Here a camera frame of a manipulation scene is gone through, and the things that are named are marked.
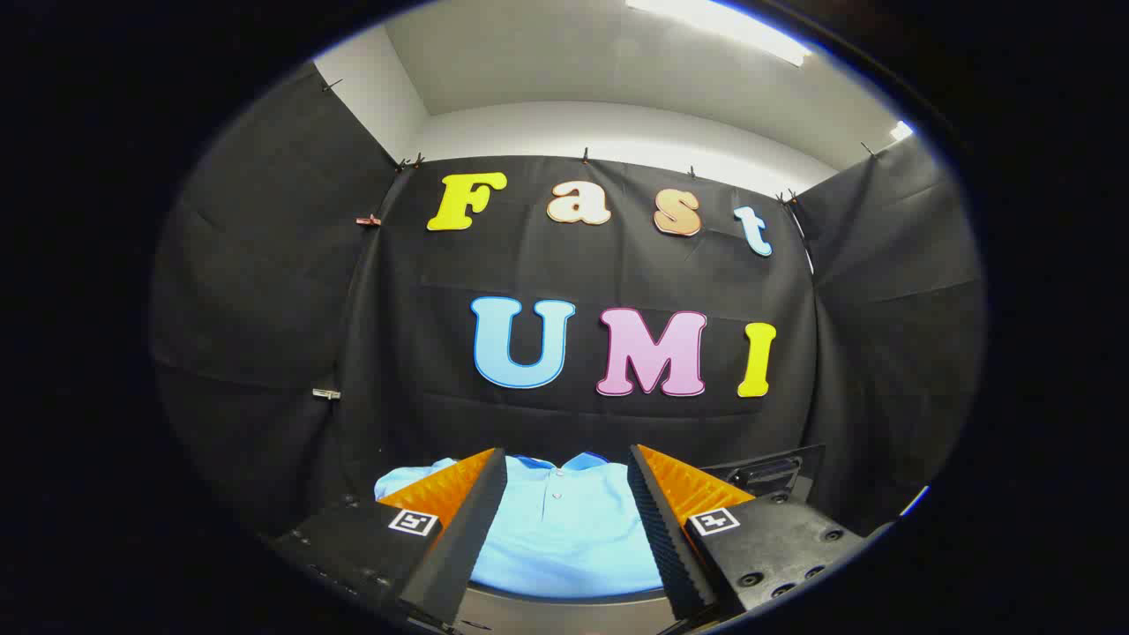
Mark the light blue polo shirt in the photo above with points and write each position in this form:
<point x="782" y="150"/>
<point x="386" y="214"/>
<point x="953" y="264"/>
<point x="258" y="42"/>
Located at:
<point x="564" y="538"/>

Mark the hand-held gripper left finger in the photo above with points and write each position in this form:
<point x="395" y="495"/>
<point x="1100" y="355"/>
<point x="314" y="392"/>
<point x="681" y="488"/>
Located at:
<point x="467" y="529"/>

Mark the black backdrop cloth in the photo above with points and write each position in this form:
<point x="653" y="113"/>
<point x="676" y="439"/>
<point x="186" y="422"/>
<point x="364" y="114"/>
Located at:
<point x="564" y="423"/>

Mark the transparent washing machine lid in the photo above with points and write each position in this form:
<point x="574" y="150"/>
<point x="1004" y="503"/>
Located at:
<point x="776" y="472"/>

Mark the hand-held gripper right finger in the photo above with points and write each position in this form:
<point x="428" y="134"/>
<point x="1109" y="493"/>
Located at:
<point x="666" y="538"/>

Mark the small ceiling light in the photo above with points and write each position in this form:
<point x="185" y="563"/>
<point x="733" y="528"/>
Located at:
<point x="900" y="130"/>

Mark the silver clip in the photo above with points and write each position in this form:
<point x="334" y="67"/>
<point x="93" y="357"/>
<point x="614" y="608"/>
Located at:
<point x="325" y="393"/>

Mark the copper clip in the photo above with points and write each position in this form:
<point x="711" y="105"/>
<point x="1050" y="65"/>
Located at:
<point x="369" y="220"/>

